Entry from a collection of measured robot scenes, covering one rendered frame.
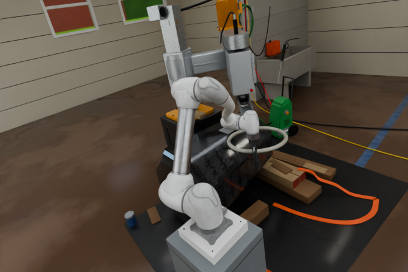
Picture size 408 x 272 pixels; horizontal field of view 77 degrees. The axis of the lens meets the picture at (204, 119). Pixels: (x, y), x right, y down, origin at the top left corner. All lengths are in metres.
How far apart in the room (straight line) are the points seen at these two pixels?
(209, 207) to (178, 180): 0.23
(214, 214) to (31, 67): 7.00
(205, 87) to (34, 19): 6.93
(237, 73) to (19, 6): 6.34
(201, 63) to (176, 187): 1.92
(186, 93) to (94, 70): 6.98
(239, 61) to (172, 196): 1.47
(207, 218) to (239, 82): 1.49
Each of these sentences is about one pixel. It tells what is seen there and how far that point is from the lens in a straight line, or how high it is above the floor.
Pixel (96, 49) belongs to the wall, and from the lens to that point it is 8.32.
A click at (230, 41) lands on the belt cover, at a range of 2.43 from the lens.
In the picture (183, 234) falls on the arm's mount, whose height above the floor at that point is 0.85.
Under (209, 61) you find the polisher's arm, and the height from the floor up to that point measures 1.39.
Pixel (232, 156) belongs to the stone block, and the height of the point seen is 0.68.
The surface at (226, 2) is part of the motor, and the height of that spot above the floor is 1.98.
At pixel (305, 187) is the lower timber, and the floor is 0.10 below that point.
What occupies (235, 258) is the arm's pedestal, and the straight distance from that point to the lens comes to 1.48.
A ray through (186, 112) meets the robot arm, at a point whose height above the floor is 1.46.
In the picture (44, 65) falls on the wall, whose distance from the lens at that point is 7.93.
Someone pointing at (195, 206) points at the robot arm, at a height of 1.08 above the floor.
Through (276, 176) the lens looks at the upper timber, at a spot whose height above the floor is 0.18.
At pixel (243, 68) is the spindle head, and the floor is 1.39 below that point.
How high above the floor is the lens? 1.97
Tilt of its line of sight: 23 degrees down
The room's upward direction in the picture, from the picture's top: 10 degrees counter-clockwise
